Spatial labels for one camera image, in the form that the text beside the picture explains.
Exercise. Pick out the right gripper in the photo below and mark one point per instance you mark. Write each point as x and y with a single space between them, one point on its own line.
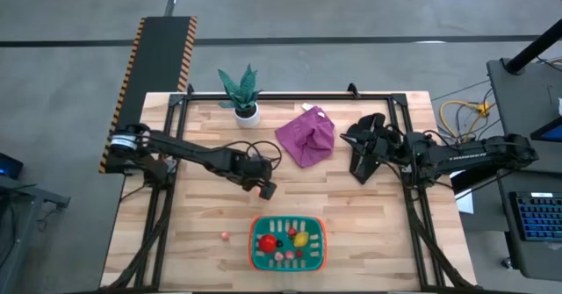
388 147

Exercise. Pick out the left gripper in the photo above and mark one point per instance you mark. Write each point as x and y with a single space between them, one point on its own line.
250 169

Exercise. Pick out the red strawberry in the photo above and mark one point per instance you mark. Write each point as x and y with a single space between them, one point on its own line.
292 231

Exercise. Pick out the red tomato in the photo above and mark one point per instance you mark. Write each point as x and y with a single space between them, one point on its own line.
267 243

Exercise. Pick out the yellow lemon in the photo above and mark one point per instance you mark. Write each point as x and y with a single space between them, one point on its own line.
301 239

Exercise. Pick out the pale pink produce piece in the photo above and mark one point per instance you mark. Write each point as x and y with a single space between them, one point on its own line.
278 255
289 254

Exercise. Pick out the small dark red produce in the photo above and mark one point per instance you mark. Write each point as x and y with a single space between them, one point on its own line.
299 253

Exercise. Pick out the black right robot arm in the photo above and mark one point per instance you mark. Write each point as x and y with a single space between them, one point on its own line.
474 153

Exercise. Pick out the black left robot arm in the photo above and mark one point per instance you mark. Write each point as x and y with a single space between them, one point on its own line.
193 151

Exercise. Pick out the magenta cloth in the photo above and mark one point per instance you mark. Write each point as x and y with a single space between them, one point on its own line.
307 138

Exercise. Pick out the small pink ball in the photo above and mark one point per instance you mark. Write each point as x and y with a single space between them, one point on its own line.
225 236

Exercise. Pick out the snake plant in white pot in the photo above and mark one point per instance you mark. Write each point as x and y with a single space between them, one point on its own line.
243 96

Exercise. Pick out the teal plastic basket orange rim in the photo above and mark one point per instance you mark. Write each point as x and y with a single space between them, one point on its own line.
263 265

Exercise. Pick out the black mat with hazard stripes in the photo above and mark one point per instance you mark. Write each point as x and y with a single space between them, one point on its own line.
158 66

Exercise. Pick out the dark grey desk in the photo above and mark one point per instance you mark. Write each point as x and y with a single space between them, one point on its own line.
522 105

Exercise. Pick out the black backlit keyboard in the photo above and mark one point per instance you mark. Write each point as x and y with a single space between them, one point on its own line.
538 217

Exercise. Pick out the blue screen device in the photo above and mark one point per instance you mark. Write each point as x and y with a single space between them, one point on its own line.
551 132

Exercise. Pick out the black pole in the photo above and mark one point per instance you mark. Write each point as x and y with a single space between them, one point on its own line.
531 48

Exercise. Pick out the dark keyboard table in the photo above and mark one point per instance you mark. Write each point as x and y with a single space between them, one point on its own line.
527 259

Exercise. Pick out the grey cart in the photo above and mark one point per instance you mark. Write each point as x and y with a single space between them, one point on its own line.
22 215

